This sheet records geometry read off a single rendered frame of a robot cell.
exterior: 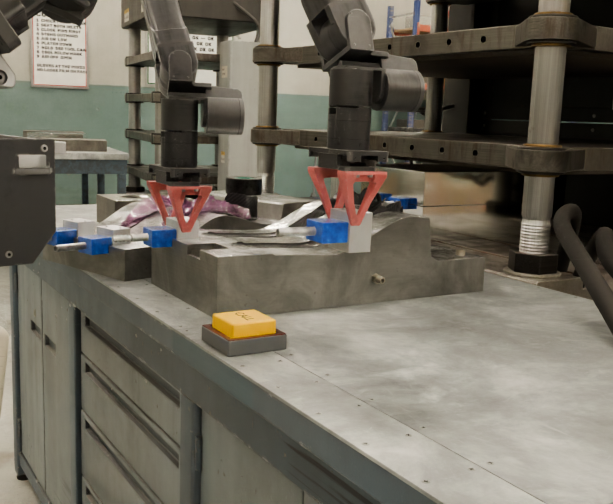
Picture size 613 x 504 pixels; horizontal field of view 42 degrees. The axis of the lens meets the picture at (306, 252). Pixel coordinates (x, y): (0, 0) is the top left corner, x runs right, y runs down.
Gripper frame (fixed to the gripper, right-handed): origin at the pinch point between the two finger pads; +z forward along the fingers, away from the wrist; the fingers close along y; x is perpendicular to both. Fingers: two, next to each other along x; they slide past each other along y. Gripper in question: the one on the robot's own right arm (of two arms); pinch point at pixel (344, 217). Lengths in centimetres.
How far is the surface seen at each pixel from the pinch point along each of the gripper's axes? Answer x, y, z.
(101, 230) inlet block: 19, 47, 8
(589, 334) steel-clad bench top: -30.3, -17.5, 15.1
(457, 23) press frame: -141, 142, -49
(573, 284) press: -68, 17, 18
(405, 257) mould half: -18.8, 9.8, 8.2
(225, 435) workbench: 14.7, 4.6, 30.3
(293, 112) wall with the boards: -392, 687, -18
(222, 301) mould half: 13.0, 10.0, 12.8
